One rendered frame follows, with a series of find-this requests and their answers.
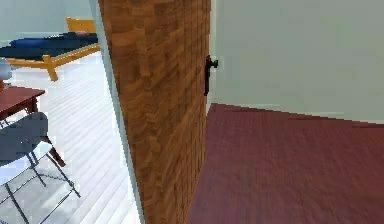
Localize wooden bed with blue cover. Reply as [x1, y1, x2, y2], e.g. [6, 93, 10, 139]
[0, 16, 101, 83]

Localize brown wooden room door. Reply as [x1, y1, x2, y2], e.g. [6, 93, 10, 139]
[97, 0, 212, 224]

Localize grey folding chair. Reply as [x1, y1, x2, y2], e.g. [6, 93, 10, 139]
[0, 111, 82, 224]

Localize black door handle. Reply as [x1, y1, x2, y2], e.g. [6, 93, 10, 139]
[203, 54, 219, 97]

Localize pale grey round object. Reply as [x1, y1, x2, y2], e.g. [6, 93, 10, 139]
[0, 57, 13, 81]

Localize dark red wooden table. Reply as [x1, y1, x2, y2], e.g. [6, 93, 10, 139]
[0, 85, 67, 168]

